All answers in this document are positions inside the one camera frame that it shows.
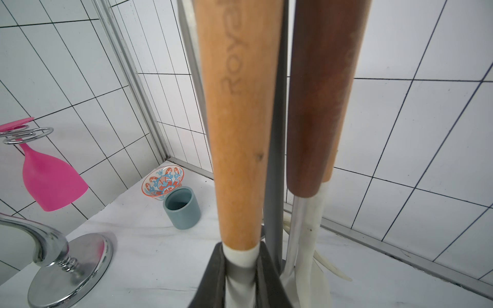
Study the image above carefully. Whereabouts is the teal ceramic cup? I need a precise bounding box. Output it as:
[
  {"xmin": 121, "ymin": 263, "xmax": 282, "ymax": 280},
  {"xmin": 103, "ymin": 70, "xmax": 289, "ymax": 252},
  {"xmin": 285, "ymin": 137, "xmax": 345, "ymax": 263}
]
[{"xmin": 163, "ymin": 186, "xmax": 202, "ymax": 230}]

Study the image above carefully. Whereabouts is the cream spatula light wood handle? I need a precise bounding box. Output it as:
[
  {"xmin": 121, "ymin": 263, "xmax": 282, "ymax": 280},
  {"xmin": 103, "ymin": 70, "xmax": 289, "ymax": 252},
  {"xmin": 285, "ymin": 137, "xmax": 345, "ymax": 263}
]
[{"xmin": 194, "ymin": 1, "xmax": 285, "ymax": 307}]

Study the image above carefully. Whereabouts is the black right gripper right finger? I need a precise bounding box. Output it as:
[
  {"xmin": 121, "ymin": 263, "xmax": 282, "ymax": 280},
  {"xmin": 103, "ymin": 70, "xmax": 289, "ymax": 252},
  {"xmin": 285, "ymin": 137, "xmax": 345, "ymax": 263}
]
[{"xmin": 255, "ymin": 241, "xmax": 292, "ymax": 308}]

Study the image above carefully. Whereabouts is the grey metal hanging utensil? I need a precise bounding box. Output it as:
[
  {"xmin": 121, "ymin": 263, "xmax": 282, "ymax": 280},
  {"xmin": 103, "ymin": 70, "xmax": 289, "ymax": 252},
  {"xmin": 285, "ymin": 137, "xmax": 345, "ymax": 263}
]
[{"xmin": 177, "ymin": 0, "xmax": 209, "ymax": 136}]

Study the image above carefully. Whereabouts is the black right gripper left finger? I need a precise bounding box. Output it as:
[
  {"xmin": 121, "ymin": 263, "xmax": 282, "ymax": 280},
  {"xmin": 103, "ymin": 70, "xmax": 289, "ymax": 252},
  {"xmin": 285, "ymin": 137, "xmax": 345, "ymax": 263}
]
[{"xmin": 188, "ymin": 243, "xmax": 227, "ymax": 308}]

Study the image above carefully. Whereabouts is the grey utensil rack stand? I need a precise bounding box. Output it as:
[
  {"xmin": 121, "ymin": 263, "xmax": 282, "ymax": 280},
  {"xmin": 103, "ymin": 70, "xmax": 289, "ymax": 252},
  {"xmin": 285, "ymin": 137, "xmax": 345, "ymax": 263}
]
[{"xmin": 175, "ymin": 0, "xmax": 290, "ymax": 274}]

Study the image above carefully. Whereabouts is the chrome wine glass holder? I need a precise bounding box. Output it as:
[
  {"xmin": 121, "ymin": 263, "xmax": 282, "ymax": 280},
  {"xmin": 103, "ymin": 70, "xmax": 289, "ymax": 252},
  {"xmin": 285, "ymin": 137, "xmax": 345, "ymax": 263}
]
[{"xmin": 0, "ymin": 126, "xmax": 114, "ymax": 308}]

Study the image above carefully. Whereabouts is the pink plastic wine glass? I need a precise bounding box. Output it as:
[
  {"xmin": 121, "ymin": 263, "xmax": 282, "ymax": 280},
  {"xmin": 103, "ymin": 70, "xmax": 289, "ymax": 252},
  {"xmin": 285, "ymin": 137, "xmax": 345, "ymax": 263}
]
[{"xmin": 1, "ymin": 118, "xmax": 89, "ymax": 212}]

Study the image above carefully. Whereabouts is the cream utensil dark wood handle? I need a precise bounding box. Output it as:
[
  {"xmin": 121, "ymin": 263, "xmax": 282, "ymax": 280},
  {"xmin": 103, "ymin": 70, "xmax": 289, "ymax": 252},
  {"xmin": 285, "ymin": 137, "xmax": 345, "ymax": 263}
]
[{"xmin": 281, "ymin": 1, "xmax": 371, "ymax": 307}]

